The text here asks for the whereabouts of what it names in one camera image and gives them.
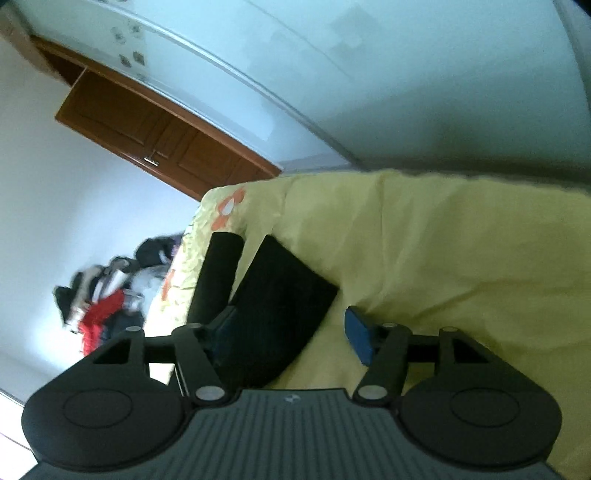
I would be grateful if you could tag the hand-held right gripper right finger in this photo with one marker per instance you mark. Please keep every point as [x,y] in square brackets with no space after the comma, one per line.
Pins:
[359,334]

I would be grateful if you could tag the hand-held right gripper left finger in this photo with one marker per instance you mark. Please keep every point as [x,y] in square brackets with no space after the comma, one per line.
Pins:
[225,337]

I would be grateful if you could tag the black pants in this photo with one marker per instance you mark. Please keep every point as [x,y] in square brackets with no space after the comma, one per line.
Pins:
[277,304]

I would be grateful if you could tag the pile of mixed clothes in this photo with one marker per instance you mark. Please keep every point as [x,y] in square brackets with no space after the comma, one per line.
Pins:
[106,309]

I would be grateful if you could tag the yellow carrot print blanket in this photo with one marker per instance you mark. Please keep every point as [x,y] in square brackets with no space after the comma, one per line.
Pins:
[461,258]

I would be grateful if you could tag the brown wooden door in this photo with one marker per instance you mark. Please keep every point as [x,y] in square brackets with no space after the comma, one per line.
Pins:
[152,134]

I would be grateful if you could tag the small wall stickers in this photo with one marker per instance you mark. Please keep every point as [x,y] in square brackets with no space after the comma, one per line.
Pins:
[124,60]

